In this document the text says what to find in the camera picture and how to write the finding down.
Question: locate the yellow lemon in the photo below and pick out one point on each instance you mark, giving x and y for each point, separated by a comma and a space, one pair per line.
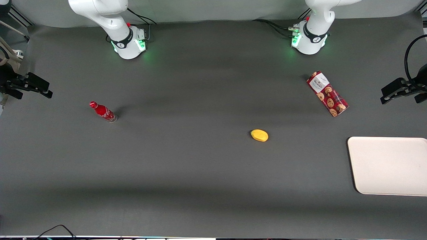
259, 135

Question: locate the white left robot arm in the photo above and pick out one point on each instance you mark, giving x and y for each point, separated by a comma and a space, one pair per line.
312, 40

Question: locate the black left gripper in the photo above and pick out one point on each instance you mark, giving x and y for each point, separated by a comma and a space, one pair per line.
417, 84

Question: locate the white plastic tray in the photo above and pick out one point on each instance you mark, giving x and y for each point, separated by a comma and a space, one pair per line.
388, 165

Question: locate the dark grey table mat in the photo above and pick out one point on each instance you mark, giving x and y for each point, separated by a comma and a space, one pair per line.
200, 166

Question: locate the red cookie box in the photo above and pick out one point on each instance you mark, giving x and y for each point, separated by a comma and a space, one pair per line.
327, 93

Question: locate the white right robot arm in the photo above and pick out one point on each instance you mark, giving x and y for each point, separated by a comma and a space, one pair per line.
110, 16

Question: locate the red cola bottle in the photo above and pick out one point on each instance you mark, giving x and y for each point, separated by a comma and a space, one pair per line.
102, 111

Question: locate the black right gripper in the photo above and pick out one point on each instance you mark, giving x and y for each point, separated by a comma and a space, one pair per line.
9, 80

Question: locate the aluminium frame profile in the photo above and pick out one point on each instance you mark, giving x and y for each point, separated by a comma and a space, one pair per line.
20, 16

